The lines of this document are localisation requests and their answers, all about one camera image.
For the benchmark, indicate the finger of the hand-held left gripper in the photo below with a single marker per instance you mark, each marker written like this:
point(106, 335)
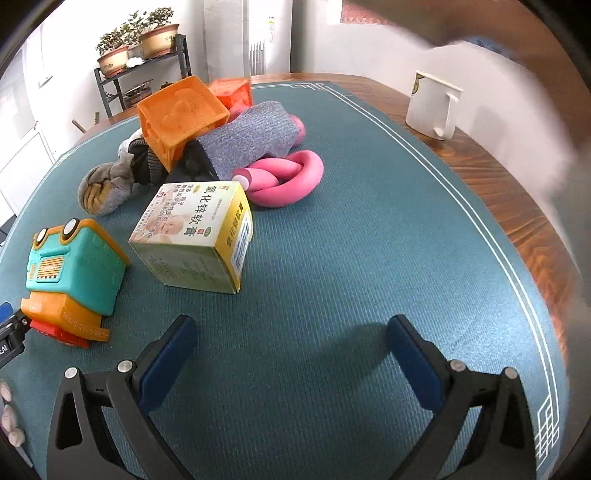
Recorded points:
point(11, 325)

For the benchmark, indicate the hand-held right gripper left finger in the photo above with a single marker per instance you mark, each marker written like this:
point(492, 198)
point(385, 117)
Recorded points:
point(166, 360)

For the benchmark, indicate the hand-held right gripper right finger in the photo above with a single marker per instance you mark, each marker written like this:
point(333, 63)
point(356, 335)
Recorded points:
point(411, 364)

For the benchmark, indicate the teal and orange toy car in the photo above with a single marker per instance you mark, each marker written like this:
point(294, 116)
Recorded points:
point(83, 277)

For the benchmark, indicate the grey sock with brown pattern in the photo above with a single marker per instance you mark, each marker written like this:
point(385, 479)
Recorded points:
point(99, 189)

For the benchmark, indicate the grey sock with dark cuff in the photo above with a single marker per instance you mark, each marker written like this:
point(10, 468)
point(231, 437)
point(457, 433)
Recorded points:
point(249, 138)

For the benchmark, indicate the orange soft cube block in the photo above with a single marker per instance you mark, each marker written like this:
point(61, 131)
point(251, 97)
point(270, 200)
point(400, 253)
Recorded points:
point(180, 115)

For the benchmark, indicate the green table mat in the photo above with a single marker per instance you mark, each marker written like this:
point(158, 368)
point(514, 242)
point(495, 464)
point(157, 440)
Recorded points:
point(323, 277)

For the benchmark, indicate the yellow-green medicine box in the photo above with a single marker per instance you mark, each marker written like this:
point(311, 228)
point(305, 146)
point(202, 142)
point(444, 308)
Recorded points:
point(184, 230)

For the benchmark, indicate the dark striped sock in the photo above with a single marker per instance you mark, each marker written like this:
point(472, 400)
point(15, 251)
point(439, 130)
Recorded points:
point(150, 166)

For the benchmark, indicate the black metal plant rack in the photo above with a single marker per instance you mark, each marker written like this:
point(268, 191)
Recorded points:
point(104, 87)

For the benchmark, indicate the white mug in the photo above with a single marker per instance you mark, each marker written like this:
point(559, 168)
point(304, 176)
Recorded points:
point(427, 106)

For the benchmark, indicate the red-orange soft cube block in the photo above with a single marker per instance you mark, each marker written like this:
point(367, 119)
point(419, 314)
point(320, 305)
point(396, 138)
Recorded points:
point(233, 94)

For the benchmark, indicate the potted plant in beige pot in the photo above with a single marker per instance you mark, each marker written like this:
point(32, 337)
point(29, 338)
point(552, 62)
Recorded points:
point(113, 60)

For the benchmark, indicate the potted plant in orange pot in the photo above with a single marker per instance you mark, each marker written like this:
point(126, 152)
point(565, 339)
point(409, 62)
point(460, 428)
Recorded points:
point(159, 39)

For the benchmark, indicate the white standing air conditioner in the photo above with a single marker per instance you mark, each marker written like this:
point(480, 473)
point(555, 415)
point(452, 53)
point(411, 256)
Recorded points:
point(268, 37)

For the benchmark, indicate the red foam mat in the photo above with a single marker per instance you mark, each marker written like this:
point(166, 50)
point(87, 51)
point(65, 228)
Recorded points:
point(367, 11)

